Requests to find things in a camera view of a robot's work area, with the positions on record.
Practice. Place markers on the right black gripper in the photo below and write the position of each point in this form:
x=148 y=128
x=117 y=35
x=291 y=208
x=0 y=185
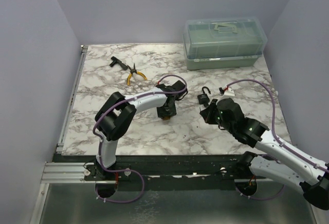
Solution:
x=206 y=113

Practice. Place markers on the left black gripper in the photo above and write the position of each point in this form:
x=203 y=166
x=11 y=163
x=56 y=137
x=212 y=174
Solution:
x=170 y=113

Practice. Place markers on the black padlock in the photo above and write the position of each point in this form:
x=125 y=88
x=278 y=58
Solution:
x=203 y=97

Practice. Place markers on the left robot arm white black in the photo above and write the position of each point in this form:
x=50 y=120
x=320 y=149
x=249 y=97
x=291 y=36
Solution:
x=115 y=116

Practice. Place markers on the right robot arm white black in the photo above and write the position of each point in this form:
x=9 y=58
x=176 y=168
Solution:
x=293 y=167

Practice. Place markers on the clear lid grey toolbox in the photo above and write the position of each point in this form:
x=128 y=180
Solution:
x=223 y=43

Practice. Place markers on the black T-shaped tool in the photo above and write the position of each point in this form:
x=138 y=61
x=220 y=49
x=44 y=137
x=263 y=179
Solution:
x=116 y=61

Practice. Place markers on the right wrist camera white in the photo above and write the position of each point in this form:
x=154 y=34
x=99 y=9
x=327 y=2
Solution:
x=226 y=92

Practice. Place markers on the yellow handled pliers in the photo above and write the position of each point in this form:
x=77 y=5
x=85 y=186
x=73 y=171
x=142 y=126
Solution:
x=134 y=71

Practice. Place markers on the black front mounting rail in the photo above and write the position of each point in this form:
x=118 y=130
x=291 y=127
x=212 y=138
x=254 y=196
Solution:
x=152 y=173

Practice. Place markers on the aluminium side rail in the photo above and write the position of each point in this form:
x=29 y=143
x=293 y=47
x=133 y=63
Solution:
x=61 y=140

